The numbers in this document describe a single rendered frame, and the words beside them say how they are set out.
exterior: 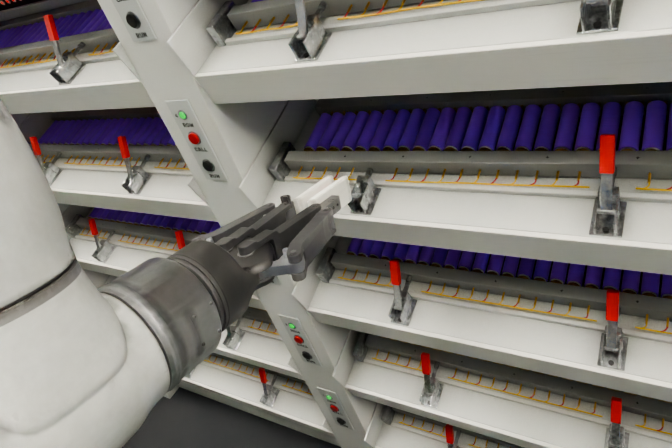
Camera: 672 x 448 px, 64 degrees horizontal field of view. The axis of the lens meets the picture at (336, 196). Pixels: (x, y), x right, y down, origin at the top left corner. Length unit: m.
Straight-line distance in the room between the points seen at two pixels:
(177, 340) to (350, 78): 0.29
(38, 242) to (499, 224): 0.43
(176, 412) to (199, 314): 1.25
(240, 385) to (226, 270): 0.95
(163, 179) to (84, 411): 0.61
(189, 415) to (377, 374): 0.75
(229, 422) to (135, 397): 1.17
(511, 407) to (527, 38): 0.60
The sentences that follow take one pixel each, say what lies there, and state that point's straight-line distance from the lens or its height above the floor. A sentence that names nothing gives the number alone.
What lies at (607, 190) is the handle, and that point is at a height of 0.80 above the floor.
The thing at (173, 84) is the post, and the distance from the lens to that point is 0.70.
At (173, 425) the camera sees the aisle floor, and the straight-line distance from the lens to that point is 1.63.
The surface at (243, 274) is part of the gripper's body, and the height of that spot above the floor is 0.87.
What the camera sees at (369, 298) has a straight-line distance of 0.82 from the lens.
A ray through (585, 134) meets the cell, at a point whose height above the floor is 0.80.
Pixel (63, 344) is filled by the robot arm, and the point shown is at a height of 0.95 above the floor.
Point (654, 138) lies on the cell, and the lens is 0.61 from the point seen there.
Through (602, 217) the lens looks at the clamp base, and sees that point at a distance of 0.58.
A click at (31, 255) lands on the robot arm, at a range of 0.34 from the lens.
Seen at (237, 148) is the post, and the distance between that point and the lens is 0.71.
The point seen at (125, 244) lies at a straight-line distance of 1.22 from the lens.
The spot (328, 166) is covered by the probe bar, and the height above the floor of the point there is 0.78.
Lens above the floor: 1.13
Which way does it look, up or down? 33 degrees down
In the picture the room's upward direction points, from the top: 21 degrees counter-clockwise
